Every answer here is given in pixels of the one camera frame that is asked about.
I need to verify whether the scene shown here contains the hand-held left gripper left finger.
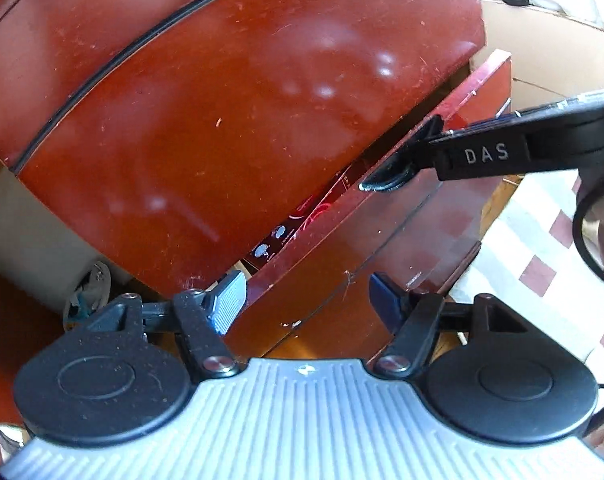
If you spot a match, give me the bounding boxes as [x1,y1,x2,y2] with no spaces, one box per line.
[84,269,247,378]

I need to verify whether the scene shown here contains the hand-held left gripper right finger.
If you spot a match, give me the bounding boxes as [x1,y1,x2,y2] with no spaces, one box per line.
[369,271,530,380]

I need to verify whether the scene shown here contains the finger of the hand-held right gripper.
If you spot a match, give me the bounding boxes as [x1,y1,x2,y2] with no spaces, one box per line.
[413,108,533,150]
[426,129,531,182]

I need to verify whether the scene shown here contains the wooden drawer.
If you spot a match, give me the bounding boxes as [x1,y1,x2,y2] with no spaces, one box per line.
[239,49,515,332]
[0,0,303,176]

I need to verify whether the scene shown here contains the dark wooden drawer cabinet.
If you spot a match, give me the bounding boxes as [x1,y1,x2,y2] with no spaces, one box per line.
[0,0,515,362]

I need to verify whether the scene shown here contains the cardboard panel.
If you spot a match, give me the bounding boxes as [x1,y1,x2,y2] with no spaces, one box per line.
[469,0,604,122]

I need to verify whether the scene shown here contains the red box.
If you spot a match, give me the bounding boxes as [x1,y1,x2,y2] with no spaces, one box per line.
[244,160,373,274]

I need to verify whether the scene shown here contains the red-brown wooden cabinet top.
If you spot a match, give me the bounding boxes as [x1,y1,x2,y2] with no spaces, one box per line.
[12,0,485,293]

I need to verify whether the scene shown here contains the black cable loop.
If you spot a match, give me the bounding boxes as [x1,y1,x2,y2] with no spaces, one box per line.
[571,169,604,295]

